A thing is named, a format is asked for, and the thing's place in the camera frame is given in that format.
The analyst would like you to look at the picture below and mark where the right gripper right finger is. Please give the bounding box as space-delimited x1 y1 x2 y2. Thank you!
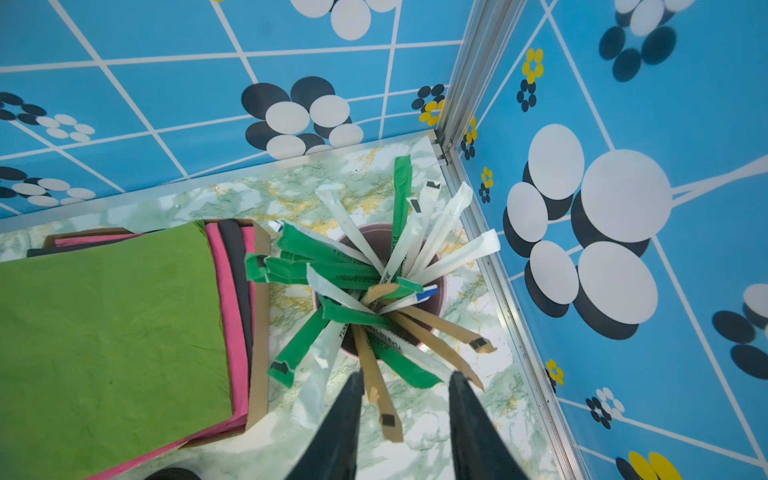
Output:
448 371 528 480

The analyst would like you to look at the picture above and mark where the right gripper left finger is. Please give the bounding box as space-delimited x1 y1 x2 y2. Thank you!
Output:
286 371 364 480

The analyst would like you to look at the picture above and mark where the brown straw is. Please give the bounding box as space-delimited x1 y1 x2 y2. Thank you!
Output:
397 306 496 354
351 324 404 443

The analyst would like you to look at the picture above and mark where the green wrapped straw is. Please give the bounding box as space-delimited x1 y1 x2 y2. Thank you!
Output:
390 155 413 252
267 307 328 388

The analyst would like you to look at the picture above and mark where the pink straw holder cup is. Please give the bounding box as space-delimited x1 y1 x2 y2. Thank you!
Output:
313 223 448 360

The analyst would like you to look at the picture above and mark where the colourful napkin stack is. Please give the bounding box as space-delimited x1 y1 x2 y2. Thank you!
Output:
1 219 270 479

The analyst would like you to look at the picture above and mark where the white wrapped straw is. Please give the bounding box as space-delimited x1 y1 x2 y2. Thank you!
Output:
407 182 473 280

